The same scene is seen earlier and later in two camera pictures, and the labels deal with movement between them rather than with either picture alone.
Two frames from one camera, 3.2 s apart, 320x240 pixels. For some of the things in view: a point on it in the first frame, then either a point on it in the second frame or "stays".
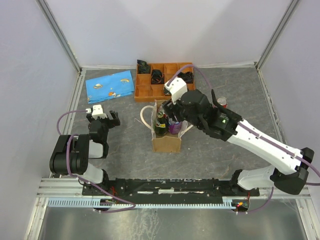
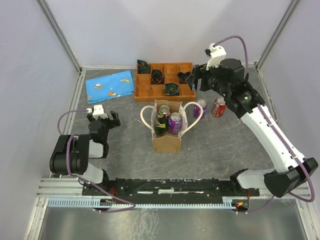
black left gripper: [112, 122] stays
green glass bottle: [161, 124] stays
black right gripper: [171, 108] to [200, 72]
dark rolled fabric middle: [157, 77] stays
